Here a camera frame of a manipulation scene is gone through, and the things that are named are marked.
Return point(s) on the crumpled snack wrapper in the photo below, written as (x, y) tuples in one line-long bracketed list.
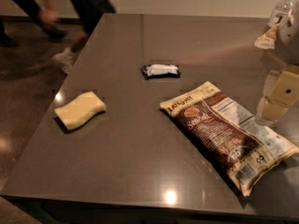
[(268, 39)]

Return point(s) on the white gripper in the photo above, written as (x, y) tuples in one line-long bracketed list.
[(288, 44)]

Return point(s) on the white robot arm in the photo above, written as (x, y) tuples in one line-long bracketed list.
[(286, 49)]

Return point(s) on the blue rxbar blueberry wrapper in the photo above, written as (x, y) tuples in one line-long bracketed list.
[(159, 70)]

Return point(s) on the brown sea salt chip bag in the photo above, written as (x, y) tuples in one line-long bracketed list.
[(227, 131)]

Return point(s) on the yellow sponge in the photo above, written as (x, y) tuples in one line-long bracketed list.
[(80, 110)]

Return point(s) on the clear plastic water bottle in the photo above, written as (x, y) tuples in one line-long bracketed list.
[(281, 9)]

